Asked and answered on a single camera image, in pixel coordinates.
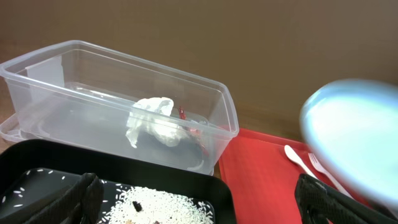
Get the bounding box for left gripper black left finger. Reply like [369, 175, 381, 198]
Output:
[1, 173, 104, 224]

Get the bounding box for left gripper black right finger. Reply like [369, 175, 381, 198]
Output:
[295, 174, 397, 224]

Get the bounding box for large light blue plate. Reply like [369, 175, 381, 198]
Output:
[300, 79, 397, 209]

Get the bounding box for black waste tray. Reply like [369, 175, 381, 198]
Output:
[1, 139, 236, 223]

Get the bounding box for white napkin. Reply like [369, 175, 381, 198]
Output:
[126, 97, 188, 148]

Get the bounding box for pink plastic fork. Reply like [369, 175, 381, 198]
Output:
[308, 153, 353, 198]

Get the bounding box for white plastic spoon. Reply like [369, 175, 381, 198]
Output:
[284, 145, 317, 179]

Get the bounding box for red snack wrapper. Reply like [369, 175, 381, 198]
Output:
[178, 106, 209, 157]

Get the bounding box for rice food waste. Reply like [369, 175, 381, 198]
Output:
[1, 167, 215, 224]

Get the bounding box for red plastic tray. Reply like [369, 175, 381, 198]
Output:
[218, 128, 374, 224]

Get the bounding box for clear plastic bin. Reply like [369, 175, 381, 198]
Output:
[1, 40, 239, 175]

